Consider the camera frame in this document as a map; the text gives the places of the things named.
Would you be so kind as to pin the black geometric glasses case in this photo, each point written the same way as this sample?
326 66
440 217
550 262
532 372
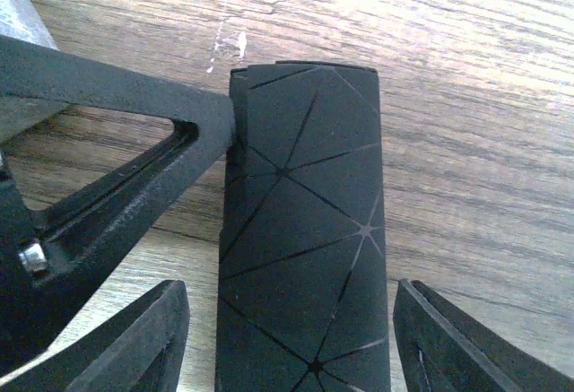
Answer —
302 291

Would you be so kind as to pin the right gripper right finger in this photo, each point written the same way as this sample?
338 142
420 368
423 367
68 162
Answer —
442 348

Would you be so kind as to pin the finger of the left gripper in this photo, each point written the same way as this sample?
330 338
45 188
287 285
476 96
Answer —
88 233

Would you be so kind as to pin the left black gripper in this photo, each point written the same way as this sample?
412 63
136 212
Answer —
24 328

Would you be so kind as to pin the grey glasses case green lining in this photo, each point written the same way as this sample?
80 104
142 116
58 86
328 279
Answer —
20 20

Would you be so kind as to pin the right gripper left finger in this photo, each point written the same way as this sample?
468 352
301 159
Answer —
139 349

